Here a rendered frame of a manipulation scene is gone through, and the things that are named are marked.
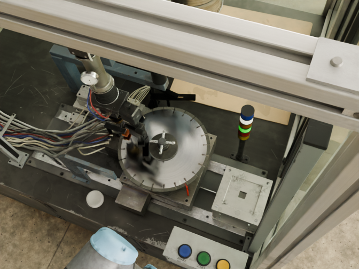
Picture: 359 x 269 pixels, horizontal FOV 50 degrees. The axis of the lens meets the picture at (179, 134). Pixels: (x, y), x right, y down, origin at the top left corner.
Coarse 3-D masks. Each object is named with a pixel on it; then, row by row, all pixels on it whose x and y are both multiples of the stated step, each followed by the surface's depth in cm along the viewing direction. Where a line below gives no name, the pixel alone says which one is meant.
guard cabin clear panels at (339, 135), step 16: (256, 0) 209; (272, 0) 205; (288, 0) 201; (304, 0) 197; (320, 0) 193; (336, 128) 63; (336, 144) 58; (320, 160) 69; (304, 192) 76; (288, 208) 95
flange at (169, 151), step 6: (156, 138) 148; (168, 138) 148; (174, 138) 147; (150, 144) 147; (156, 144) 147; (168, 144) 145; (150, 150) 146; (156, 150) 146; (162, 150) 144; (168, 150) 145; (174, 150) 145; (156, 156) 145; (162, 156) 144; (168, 156) 144
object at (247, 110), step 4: (244, 108) 128; (248, 108) 128; (252, 108) 128; (244, 112) 128; (248, 112) 128; (252, 112) 127; (244, 116) 128; (248, 116) 127; (252, 116) 128; (248, 120) 130
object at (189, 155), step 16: (160, 112) 154; (176, 112) 153; (160, 128) 151; (176, 128) 150; (192, 128) 150; (128, 144) 149; (192, 144) 147; (128, 160) 146; (144, 160) 145; (160, 160) 145; (176, 160) 144; (192, 160) 144; (144, 176) 143; (160, 176) 142; (176, 176) 142; (192, 176) 141
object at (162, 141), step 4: (164, 132) 144; (164, 136) 144; (152, 140) 143; (156, 140) 143; (160, 140) 143; (164, 140) 142; (160, 144) 142; (164, 144) 142; (160, 148) 142; (160, 152) 141
